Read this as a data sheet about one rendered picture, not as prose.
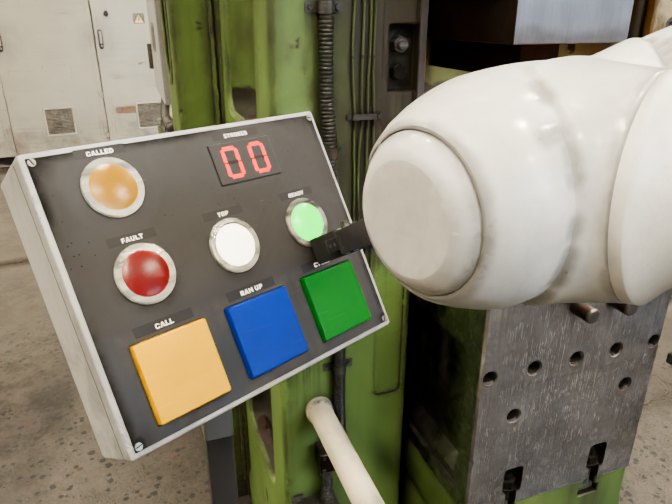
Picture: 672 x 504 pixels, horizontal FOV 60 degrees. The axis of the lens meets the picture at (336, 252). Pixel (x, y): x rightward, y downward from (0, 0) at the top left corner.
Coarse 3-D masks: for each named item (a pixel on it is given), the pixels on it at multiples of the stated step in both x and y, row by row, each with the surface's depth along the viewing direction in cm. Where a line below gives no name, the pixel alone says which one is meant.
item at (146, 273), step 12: (144, 252) 54; (132, 264) 53; (144, 264) 53; (156, 264) 54; (132, 276) 52; (144, 276) 53; (156, 276) 54; (168, 276) 55; (132, 288) 52; (144, 288) 53; (156, 288) 53
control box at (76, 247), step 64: (256, 128) 65; (64, 192) 51; (192, 192) 58; (256, 192) 63; (320, 192) 69; (64, 256) 49; (192, 256) 57; (256, 256) 61; (64, 320) 52; (128, 320) 52; (192, 320) 55; (384, 320) 70; (128, 384) 50; (256, 384) 58; (128, 448) 49
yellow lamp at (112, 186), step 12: (96, 168) 53; (108, 168) 53; (120, 168) 54; (96, 180) 52; (108, 180) 53; (120, 180) 54; (132, 180) 54; (96, 192) 52; (108, 192) 53; (120, 192) 53; (132, 192) 54; (108, 204) 53; (120, 204) 53
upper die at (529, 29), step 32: (448, 0) 94; (480, 0) 86; (512, 0) 79; (544, 0) 79; (576, 0) 81; (608, 0) 82; (448, 32) 95; (480, 32) 87; (512, 32) 80; (544, 32) 81; (576, 32) 83; (608, 32) 84
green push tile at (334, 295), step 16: (320, 272) 65; (336, 272) 67; (352, 272) 68; (304, 288) 64; (320, 288) 65; (336, 288) 66; (352, 288) 67; (320, 304) 64; (336, 304) 66; (352, 304) 67; (320, 320) 64; (336, 320) 65; (352, 320) 66
